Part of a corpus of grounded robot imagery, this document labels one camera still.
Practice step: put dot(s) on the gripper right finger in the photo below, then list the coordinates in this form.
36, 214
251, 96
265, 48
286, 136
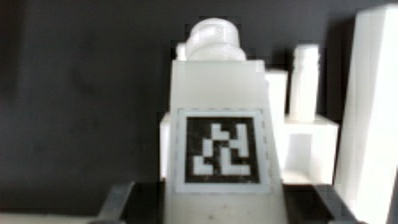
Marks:
341, 215

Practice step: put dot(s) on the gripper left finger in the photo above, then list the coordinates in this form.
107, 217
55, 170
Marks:
114, 205

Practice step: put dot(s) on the white chair seat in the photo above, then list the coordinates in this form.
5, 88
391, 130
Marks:
306, 131

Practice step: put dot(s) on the white right fence wall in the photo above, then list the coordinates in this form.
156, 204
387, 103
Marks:
368, 146

